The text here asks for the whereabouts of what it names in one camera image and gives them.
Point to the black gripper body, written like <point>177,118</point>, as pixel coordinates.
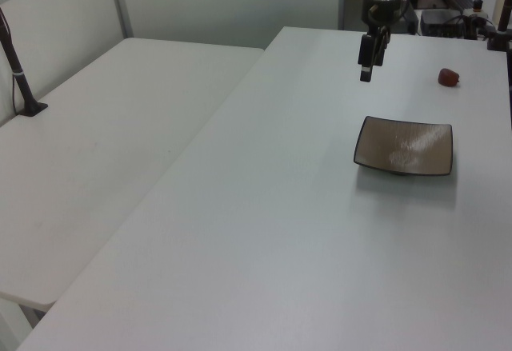
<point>382,11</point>

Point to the black clamp stand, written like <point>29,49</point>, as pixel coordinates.
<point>502,19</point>

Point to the black electronics box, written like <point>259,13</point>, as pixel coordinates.
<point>440,21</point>

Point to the grey metal partition post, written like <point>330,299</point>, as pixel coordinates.
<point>122,3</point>

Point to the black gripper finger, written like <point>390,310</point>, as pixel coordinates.
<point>365,55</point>
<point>382,47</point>

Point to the small round red food item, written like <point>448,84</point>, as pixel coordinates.
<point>448,77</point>

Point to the black camera stand pole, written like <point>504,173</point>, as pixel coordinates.
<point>18,75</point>

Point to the square brown ceramic plate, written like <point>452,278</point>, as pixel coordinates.
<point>400,147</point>

